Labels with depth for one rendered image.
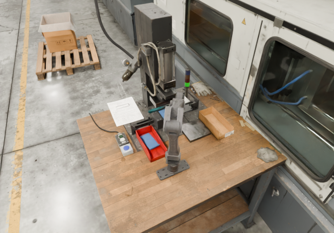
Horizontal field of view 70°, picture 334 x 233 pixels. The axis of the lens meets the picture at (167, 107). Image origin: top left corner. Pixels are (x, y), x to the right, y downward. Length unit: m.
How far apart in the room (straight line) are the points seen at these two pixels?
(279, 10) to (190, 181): 1.07
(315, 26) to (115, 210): 1.35
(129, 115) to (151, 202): 0.74
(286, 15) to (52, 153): 2.60
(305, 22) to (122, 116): 1.30
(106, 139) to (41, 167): 1.37
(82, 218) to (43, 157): 0.93
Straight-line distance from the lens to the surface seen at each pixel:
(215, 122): 1.79
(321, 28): 1.37
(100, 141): 1.70
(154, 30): 1.42
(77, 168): 2.79
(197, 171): 1.50
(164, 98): 1.56
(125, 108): 1.92
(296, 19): 1.46
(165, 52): 1.40
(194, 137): 1.64
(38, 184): 2.84
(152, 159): 1.51
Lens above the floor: 2.12
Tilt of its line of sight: 40 degrees down
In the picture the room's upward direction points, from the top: 1 degrees counter-clockwise
